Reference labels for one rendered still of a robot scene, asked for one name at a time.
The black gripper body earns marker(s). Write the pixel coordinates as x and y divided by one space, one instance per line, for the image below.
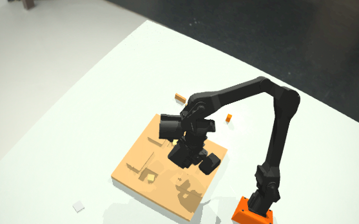
207 164

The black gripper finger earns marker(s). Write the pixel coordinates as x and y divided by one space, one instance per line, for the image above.
195 162

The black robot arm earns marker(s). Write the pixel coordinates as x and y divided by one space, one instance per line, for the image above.
203 104

